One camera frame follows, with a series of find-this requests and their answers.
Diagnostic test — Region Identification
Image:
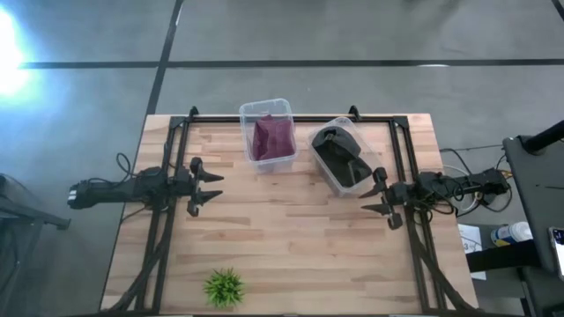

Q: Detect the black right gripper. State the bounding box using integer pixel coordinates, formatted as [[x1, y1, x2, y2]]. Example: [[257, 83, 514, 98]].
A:
[[358, 166, 413, 232]]

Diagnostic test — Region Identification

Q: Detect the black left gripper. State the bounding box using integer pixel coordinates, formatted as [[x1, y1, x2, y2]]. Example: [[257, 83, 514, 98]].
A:
[[174, 156, 226, 218]]

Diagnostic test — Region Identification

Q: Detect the black cap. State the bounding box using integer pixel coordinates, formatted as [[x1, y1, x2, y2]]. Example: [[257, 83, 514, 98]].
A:
[[311, 125, 363, 163]]

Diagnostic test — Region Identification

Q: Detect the maroon cap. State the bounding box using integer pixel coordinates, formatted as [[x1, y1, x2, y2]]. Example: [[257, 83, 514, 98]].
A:
[[251, 114, 297, 162]]

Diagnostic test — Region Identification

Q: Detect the clear plastic container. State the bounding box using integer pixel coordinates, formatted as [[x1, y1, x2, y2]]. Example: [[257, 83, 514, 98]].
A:
[[307, 115, 385, 198], [238, 98, 298, 175]]

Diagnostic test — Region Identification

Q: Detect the small green artificial plant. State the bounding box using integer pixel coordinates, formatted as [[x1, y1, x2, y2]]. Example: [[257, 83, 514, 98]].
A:
[[202, 268, 246, 309]]

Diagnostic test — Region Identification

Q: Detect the white paper sheet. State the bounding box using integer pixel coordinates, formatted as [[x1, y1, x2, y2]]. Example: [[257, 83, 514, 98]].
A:
[[457, 223, 488, 282]]

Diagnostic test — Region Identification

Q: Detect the black bar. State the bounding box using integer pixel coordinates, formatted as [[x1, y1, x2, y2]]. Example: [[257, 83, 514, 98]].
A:
[[465, 239, 542, 274]]

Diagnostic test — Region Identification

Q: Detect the white bottle with blue label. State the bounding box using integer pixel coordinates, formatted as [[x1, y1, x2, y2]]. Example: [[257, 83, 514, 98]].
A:
[[489, 220, 534, 248]]

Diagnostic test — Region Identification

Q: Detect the grey side desk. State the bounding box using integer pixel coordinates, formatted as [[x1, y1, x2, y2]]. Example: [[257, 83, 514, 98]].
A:
[[502, 133, 564, 279]]

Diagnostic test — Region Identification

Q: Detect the black pole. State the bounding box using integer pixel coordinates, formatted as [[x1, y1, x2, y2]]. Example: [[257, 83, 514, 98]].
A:
[[518, 120, 564, 154]]

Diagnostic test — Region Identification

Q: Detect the grey metal stand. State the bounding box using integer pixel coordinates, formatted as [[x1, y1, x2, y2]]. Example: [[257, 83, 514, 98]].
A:
[[0, 173, 72, 317]]

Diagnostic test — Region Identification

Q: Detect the smartphone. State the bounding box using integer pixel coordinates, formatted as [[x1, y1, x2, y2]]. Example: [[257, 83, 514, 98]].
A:
[[547, 225, 564, 282]]

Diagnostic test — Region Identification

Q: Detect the black metal table frame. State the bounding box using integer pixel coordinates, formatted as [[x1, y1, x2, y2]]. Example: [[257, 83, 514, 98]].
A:
[[131, 105, 482, 316]]

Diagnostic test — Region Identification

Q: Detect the white cable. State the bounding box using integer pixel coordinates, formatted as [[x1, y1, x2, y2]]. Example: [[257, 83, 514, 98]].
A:
[[442, 164, 481, 213]]

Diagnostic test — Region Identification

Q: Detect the black looped cable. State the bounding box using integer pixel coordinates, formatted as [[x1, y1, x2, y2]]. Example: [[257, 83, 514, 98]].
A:
[[115, 152, 138, 178]]

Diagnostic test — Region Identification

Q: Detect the black cable bundle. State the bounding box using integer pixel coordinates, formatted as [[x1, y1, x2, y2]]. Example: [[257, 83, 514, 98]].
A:
[[108, 210, 174, 313], [412, 210, 479, 314]]

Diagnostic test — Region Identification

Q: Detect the thin black cable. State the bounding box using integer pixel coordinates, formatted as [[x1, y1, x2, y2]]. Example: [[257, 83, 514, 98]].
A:
[[439, 144, 504, 154]]

